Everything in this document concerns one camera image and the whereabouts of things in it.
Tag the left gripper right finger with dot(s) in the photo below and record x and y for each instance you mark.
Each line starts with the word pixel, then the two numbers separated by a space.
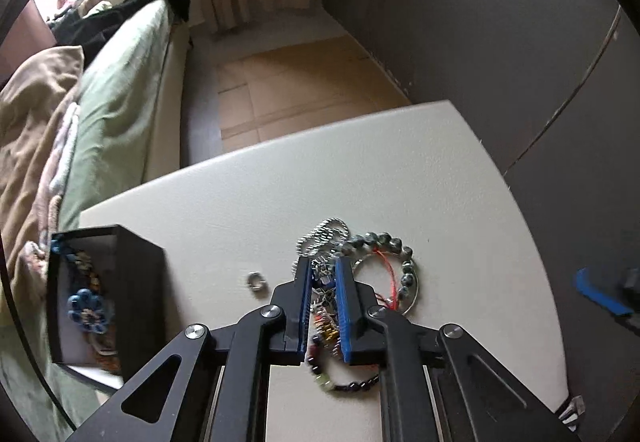
pixel 436 384

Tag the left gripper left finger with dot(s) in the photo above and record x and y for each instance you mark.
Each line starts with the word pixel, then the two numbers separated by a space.
pixel 210 384

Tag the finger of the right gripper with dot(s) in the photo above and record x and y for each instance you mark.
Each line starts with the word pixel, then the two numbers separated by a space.
pixel 615 292

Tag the black jewelry box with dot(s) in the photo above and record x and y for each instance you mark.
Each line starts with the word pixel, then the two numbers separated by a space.
pixel 105 299

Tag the green bed sheet mattress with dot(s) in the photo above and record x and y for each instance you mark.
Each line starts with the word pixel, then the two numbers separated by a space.
pixel 121 130

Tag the flattened cardboard on floor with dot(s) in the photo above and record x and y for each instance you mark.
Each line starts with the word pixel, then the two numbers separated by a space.
pixel 275 93

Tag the beige blanket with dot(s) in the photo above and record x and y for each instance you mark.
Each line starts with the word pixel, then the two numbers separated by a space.
pixel 33 104

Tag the black clothing on bed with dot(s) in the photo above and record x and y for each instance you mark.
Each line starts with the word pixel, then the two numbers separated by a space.
pixel 93 32

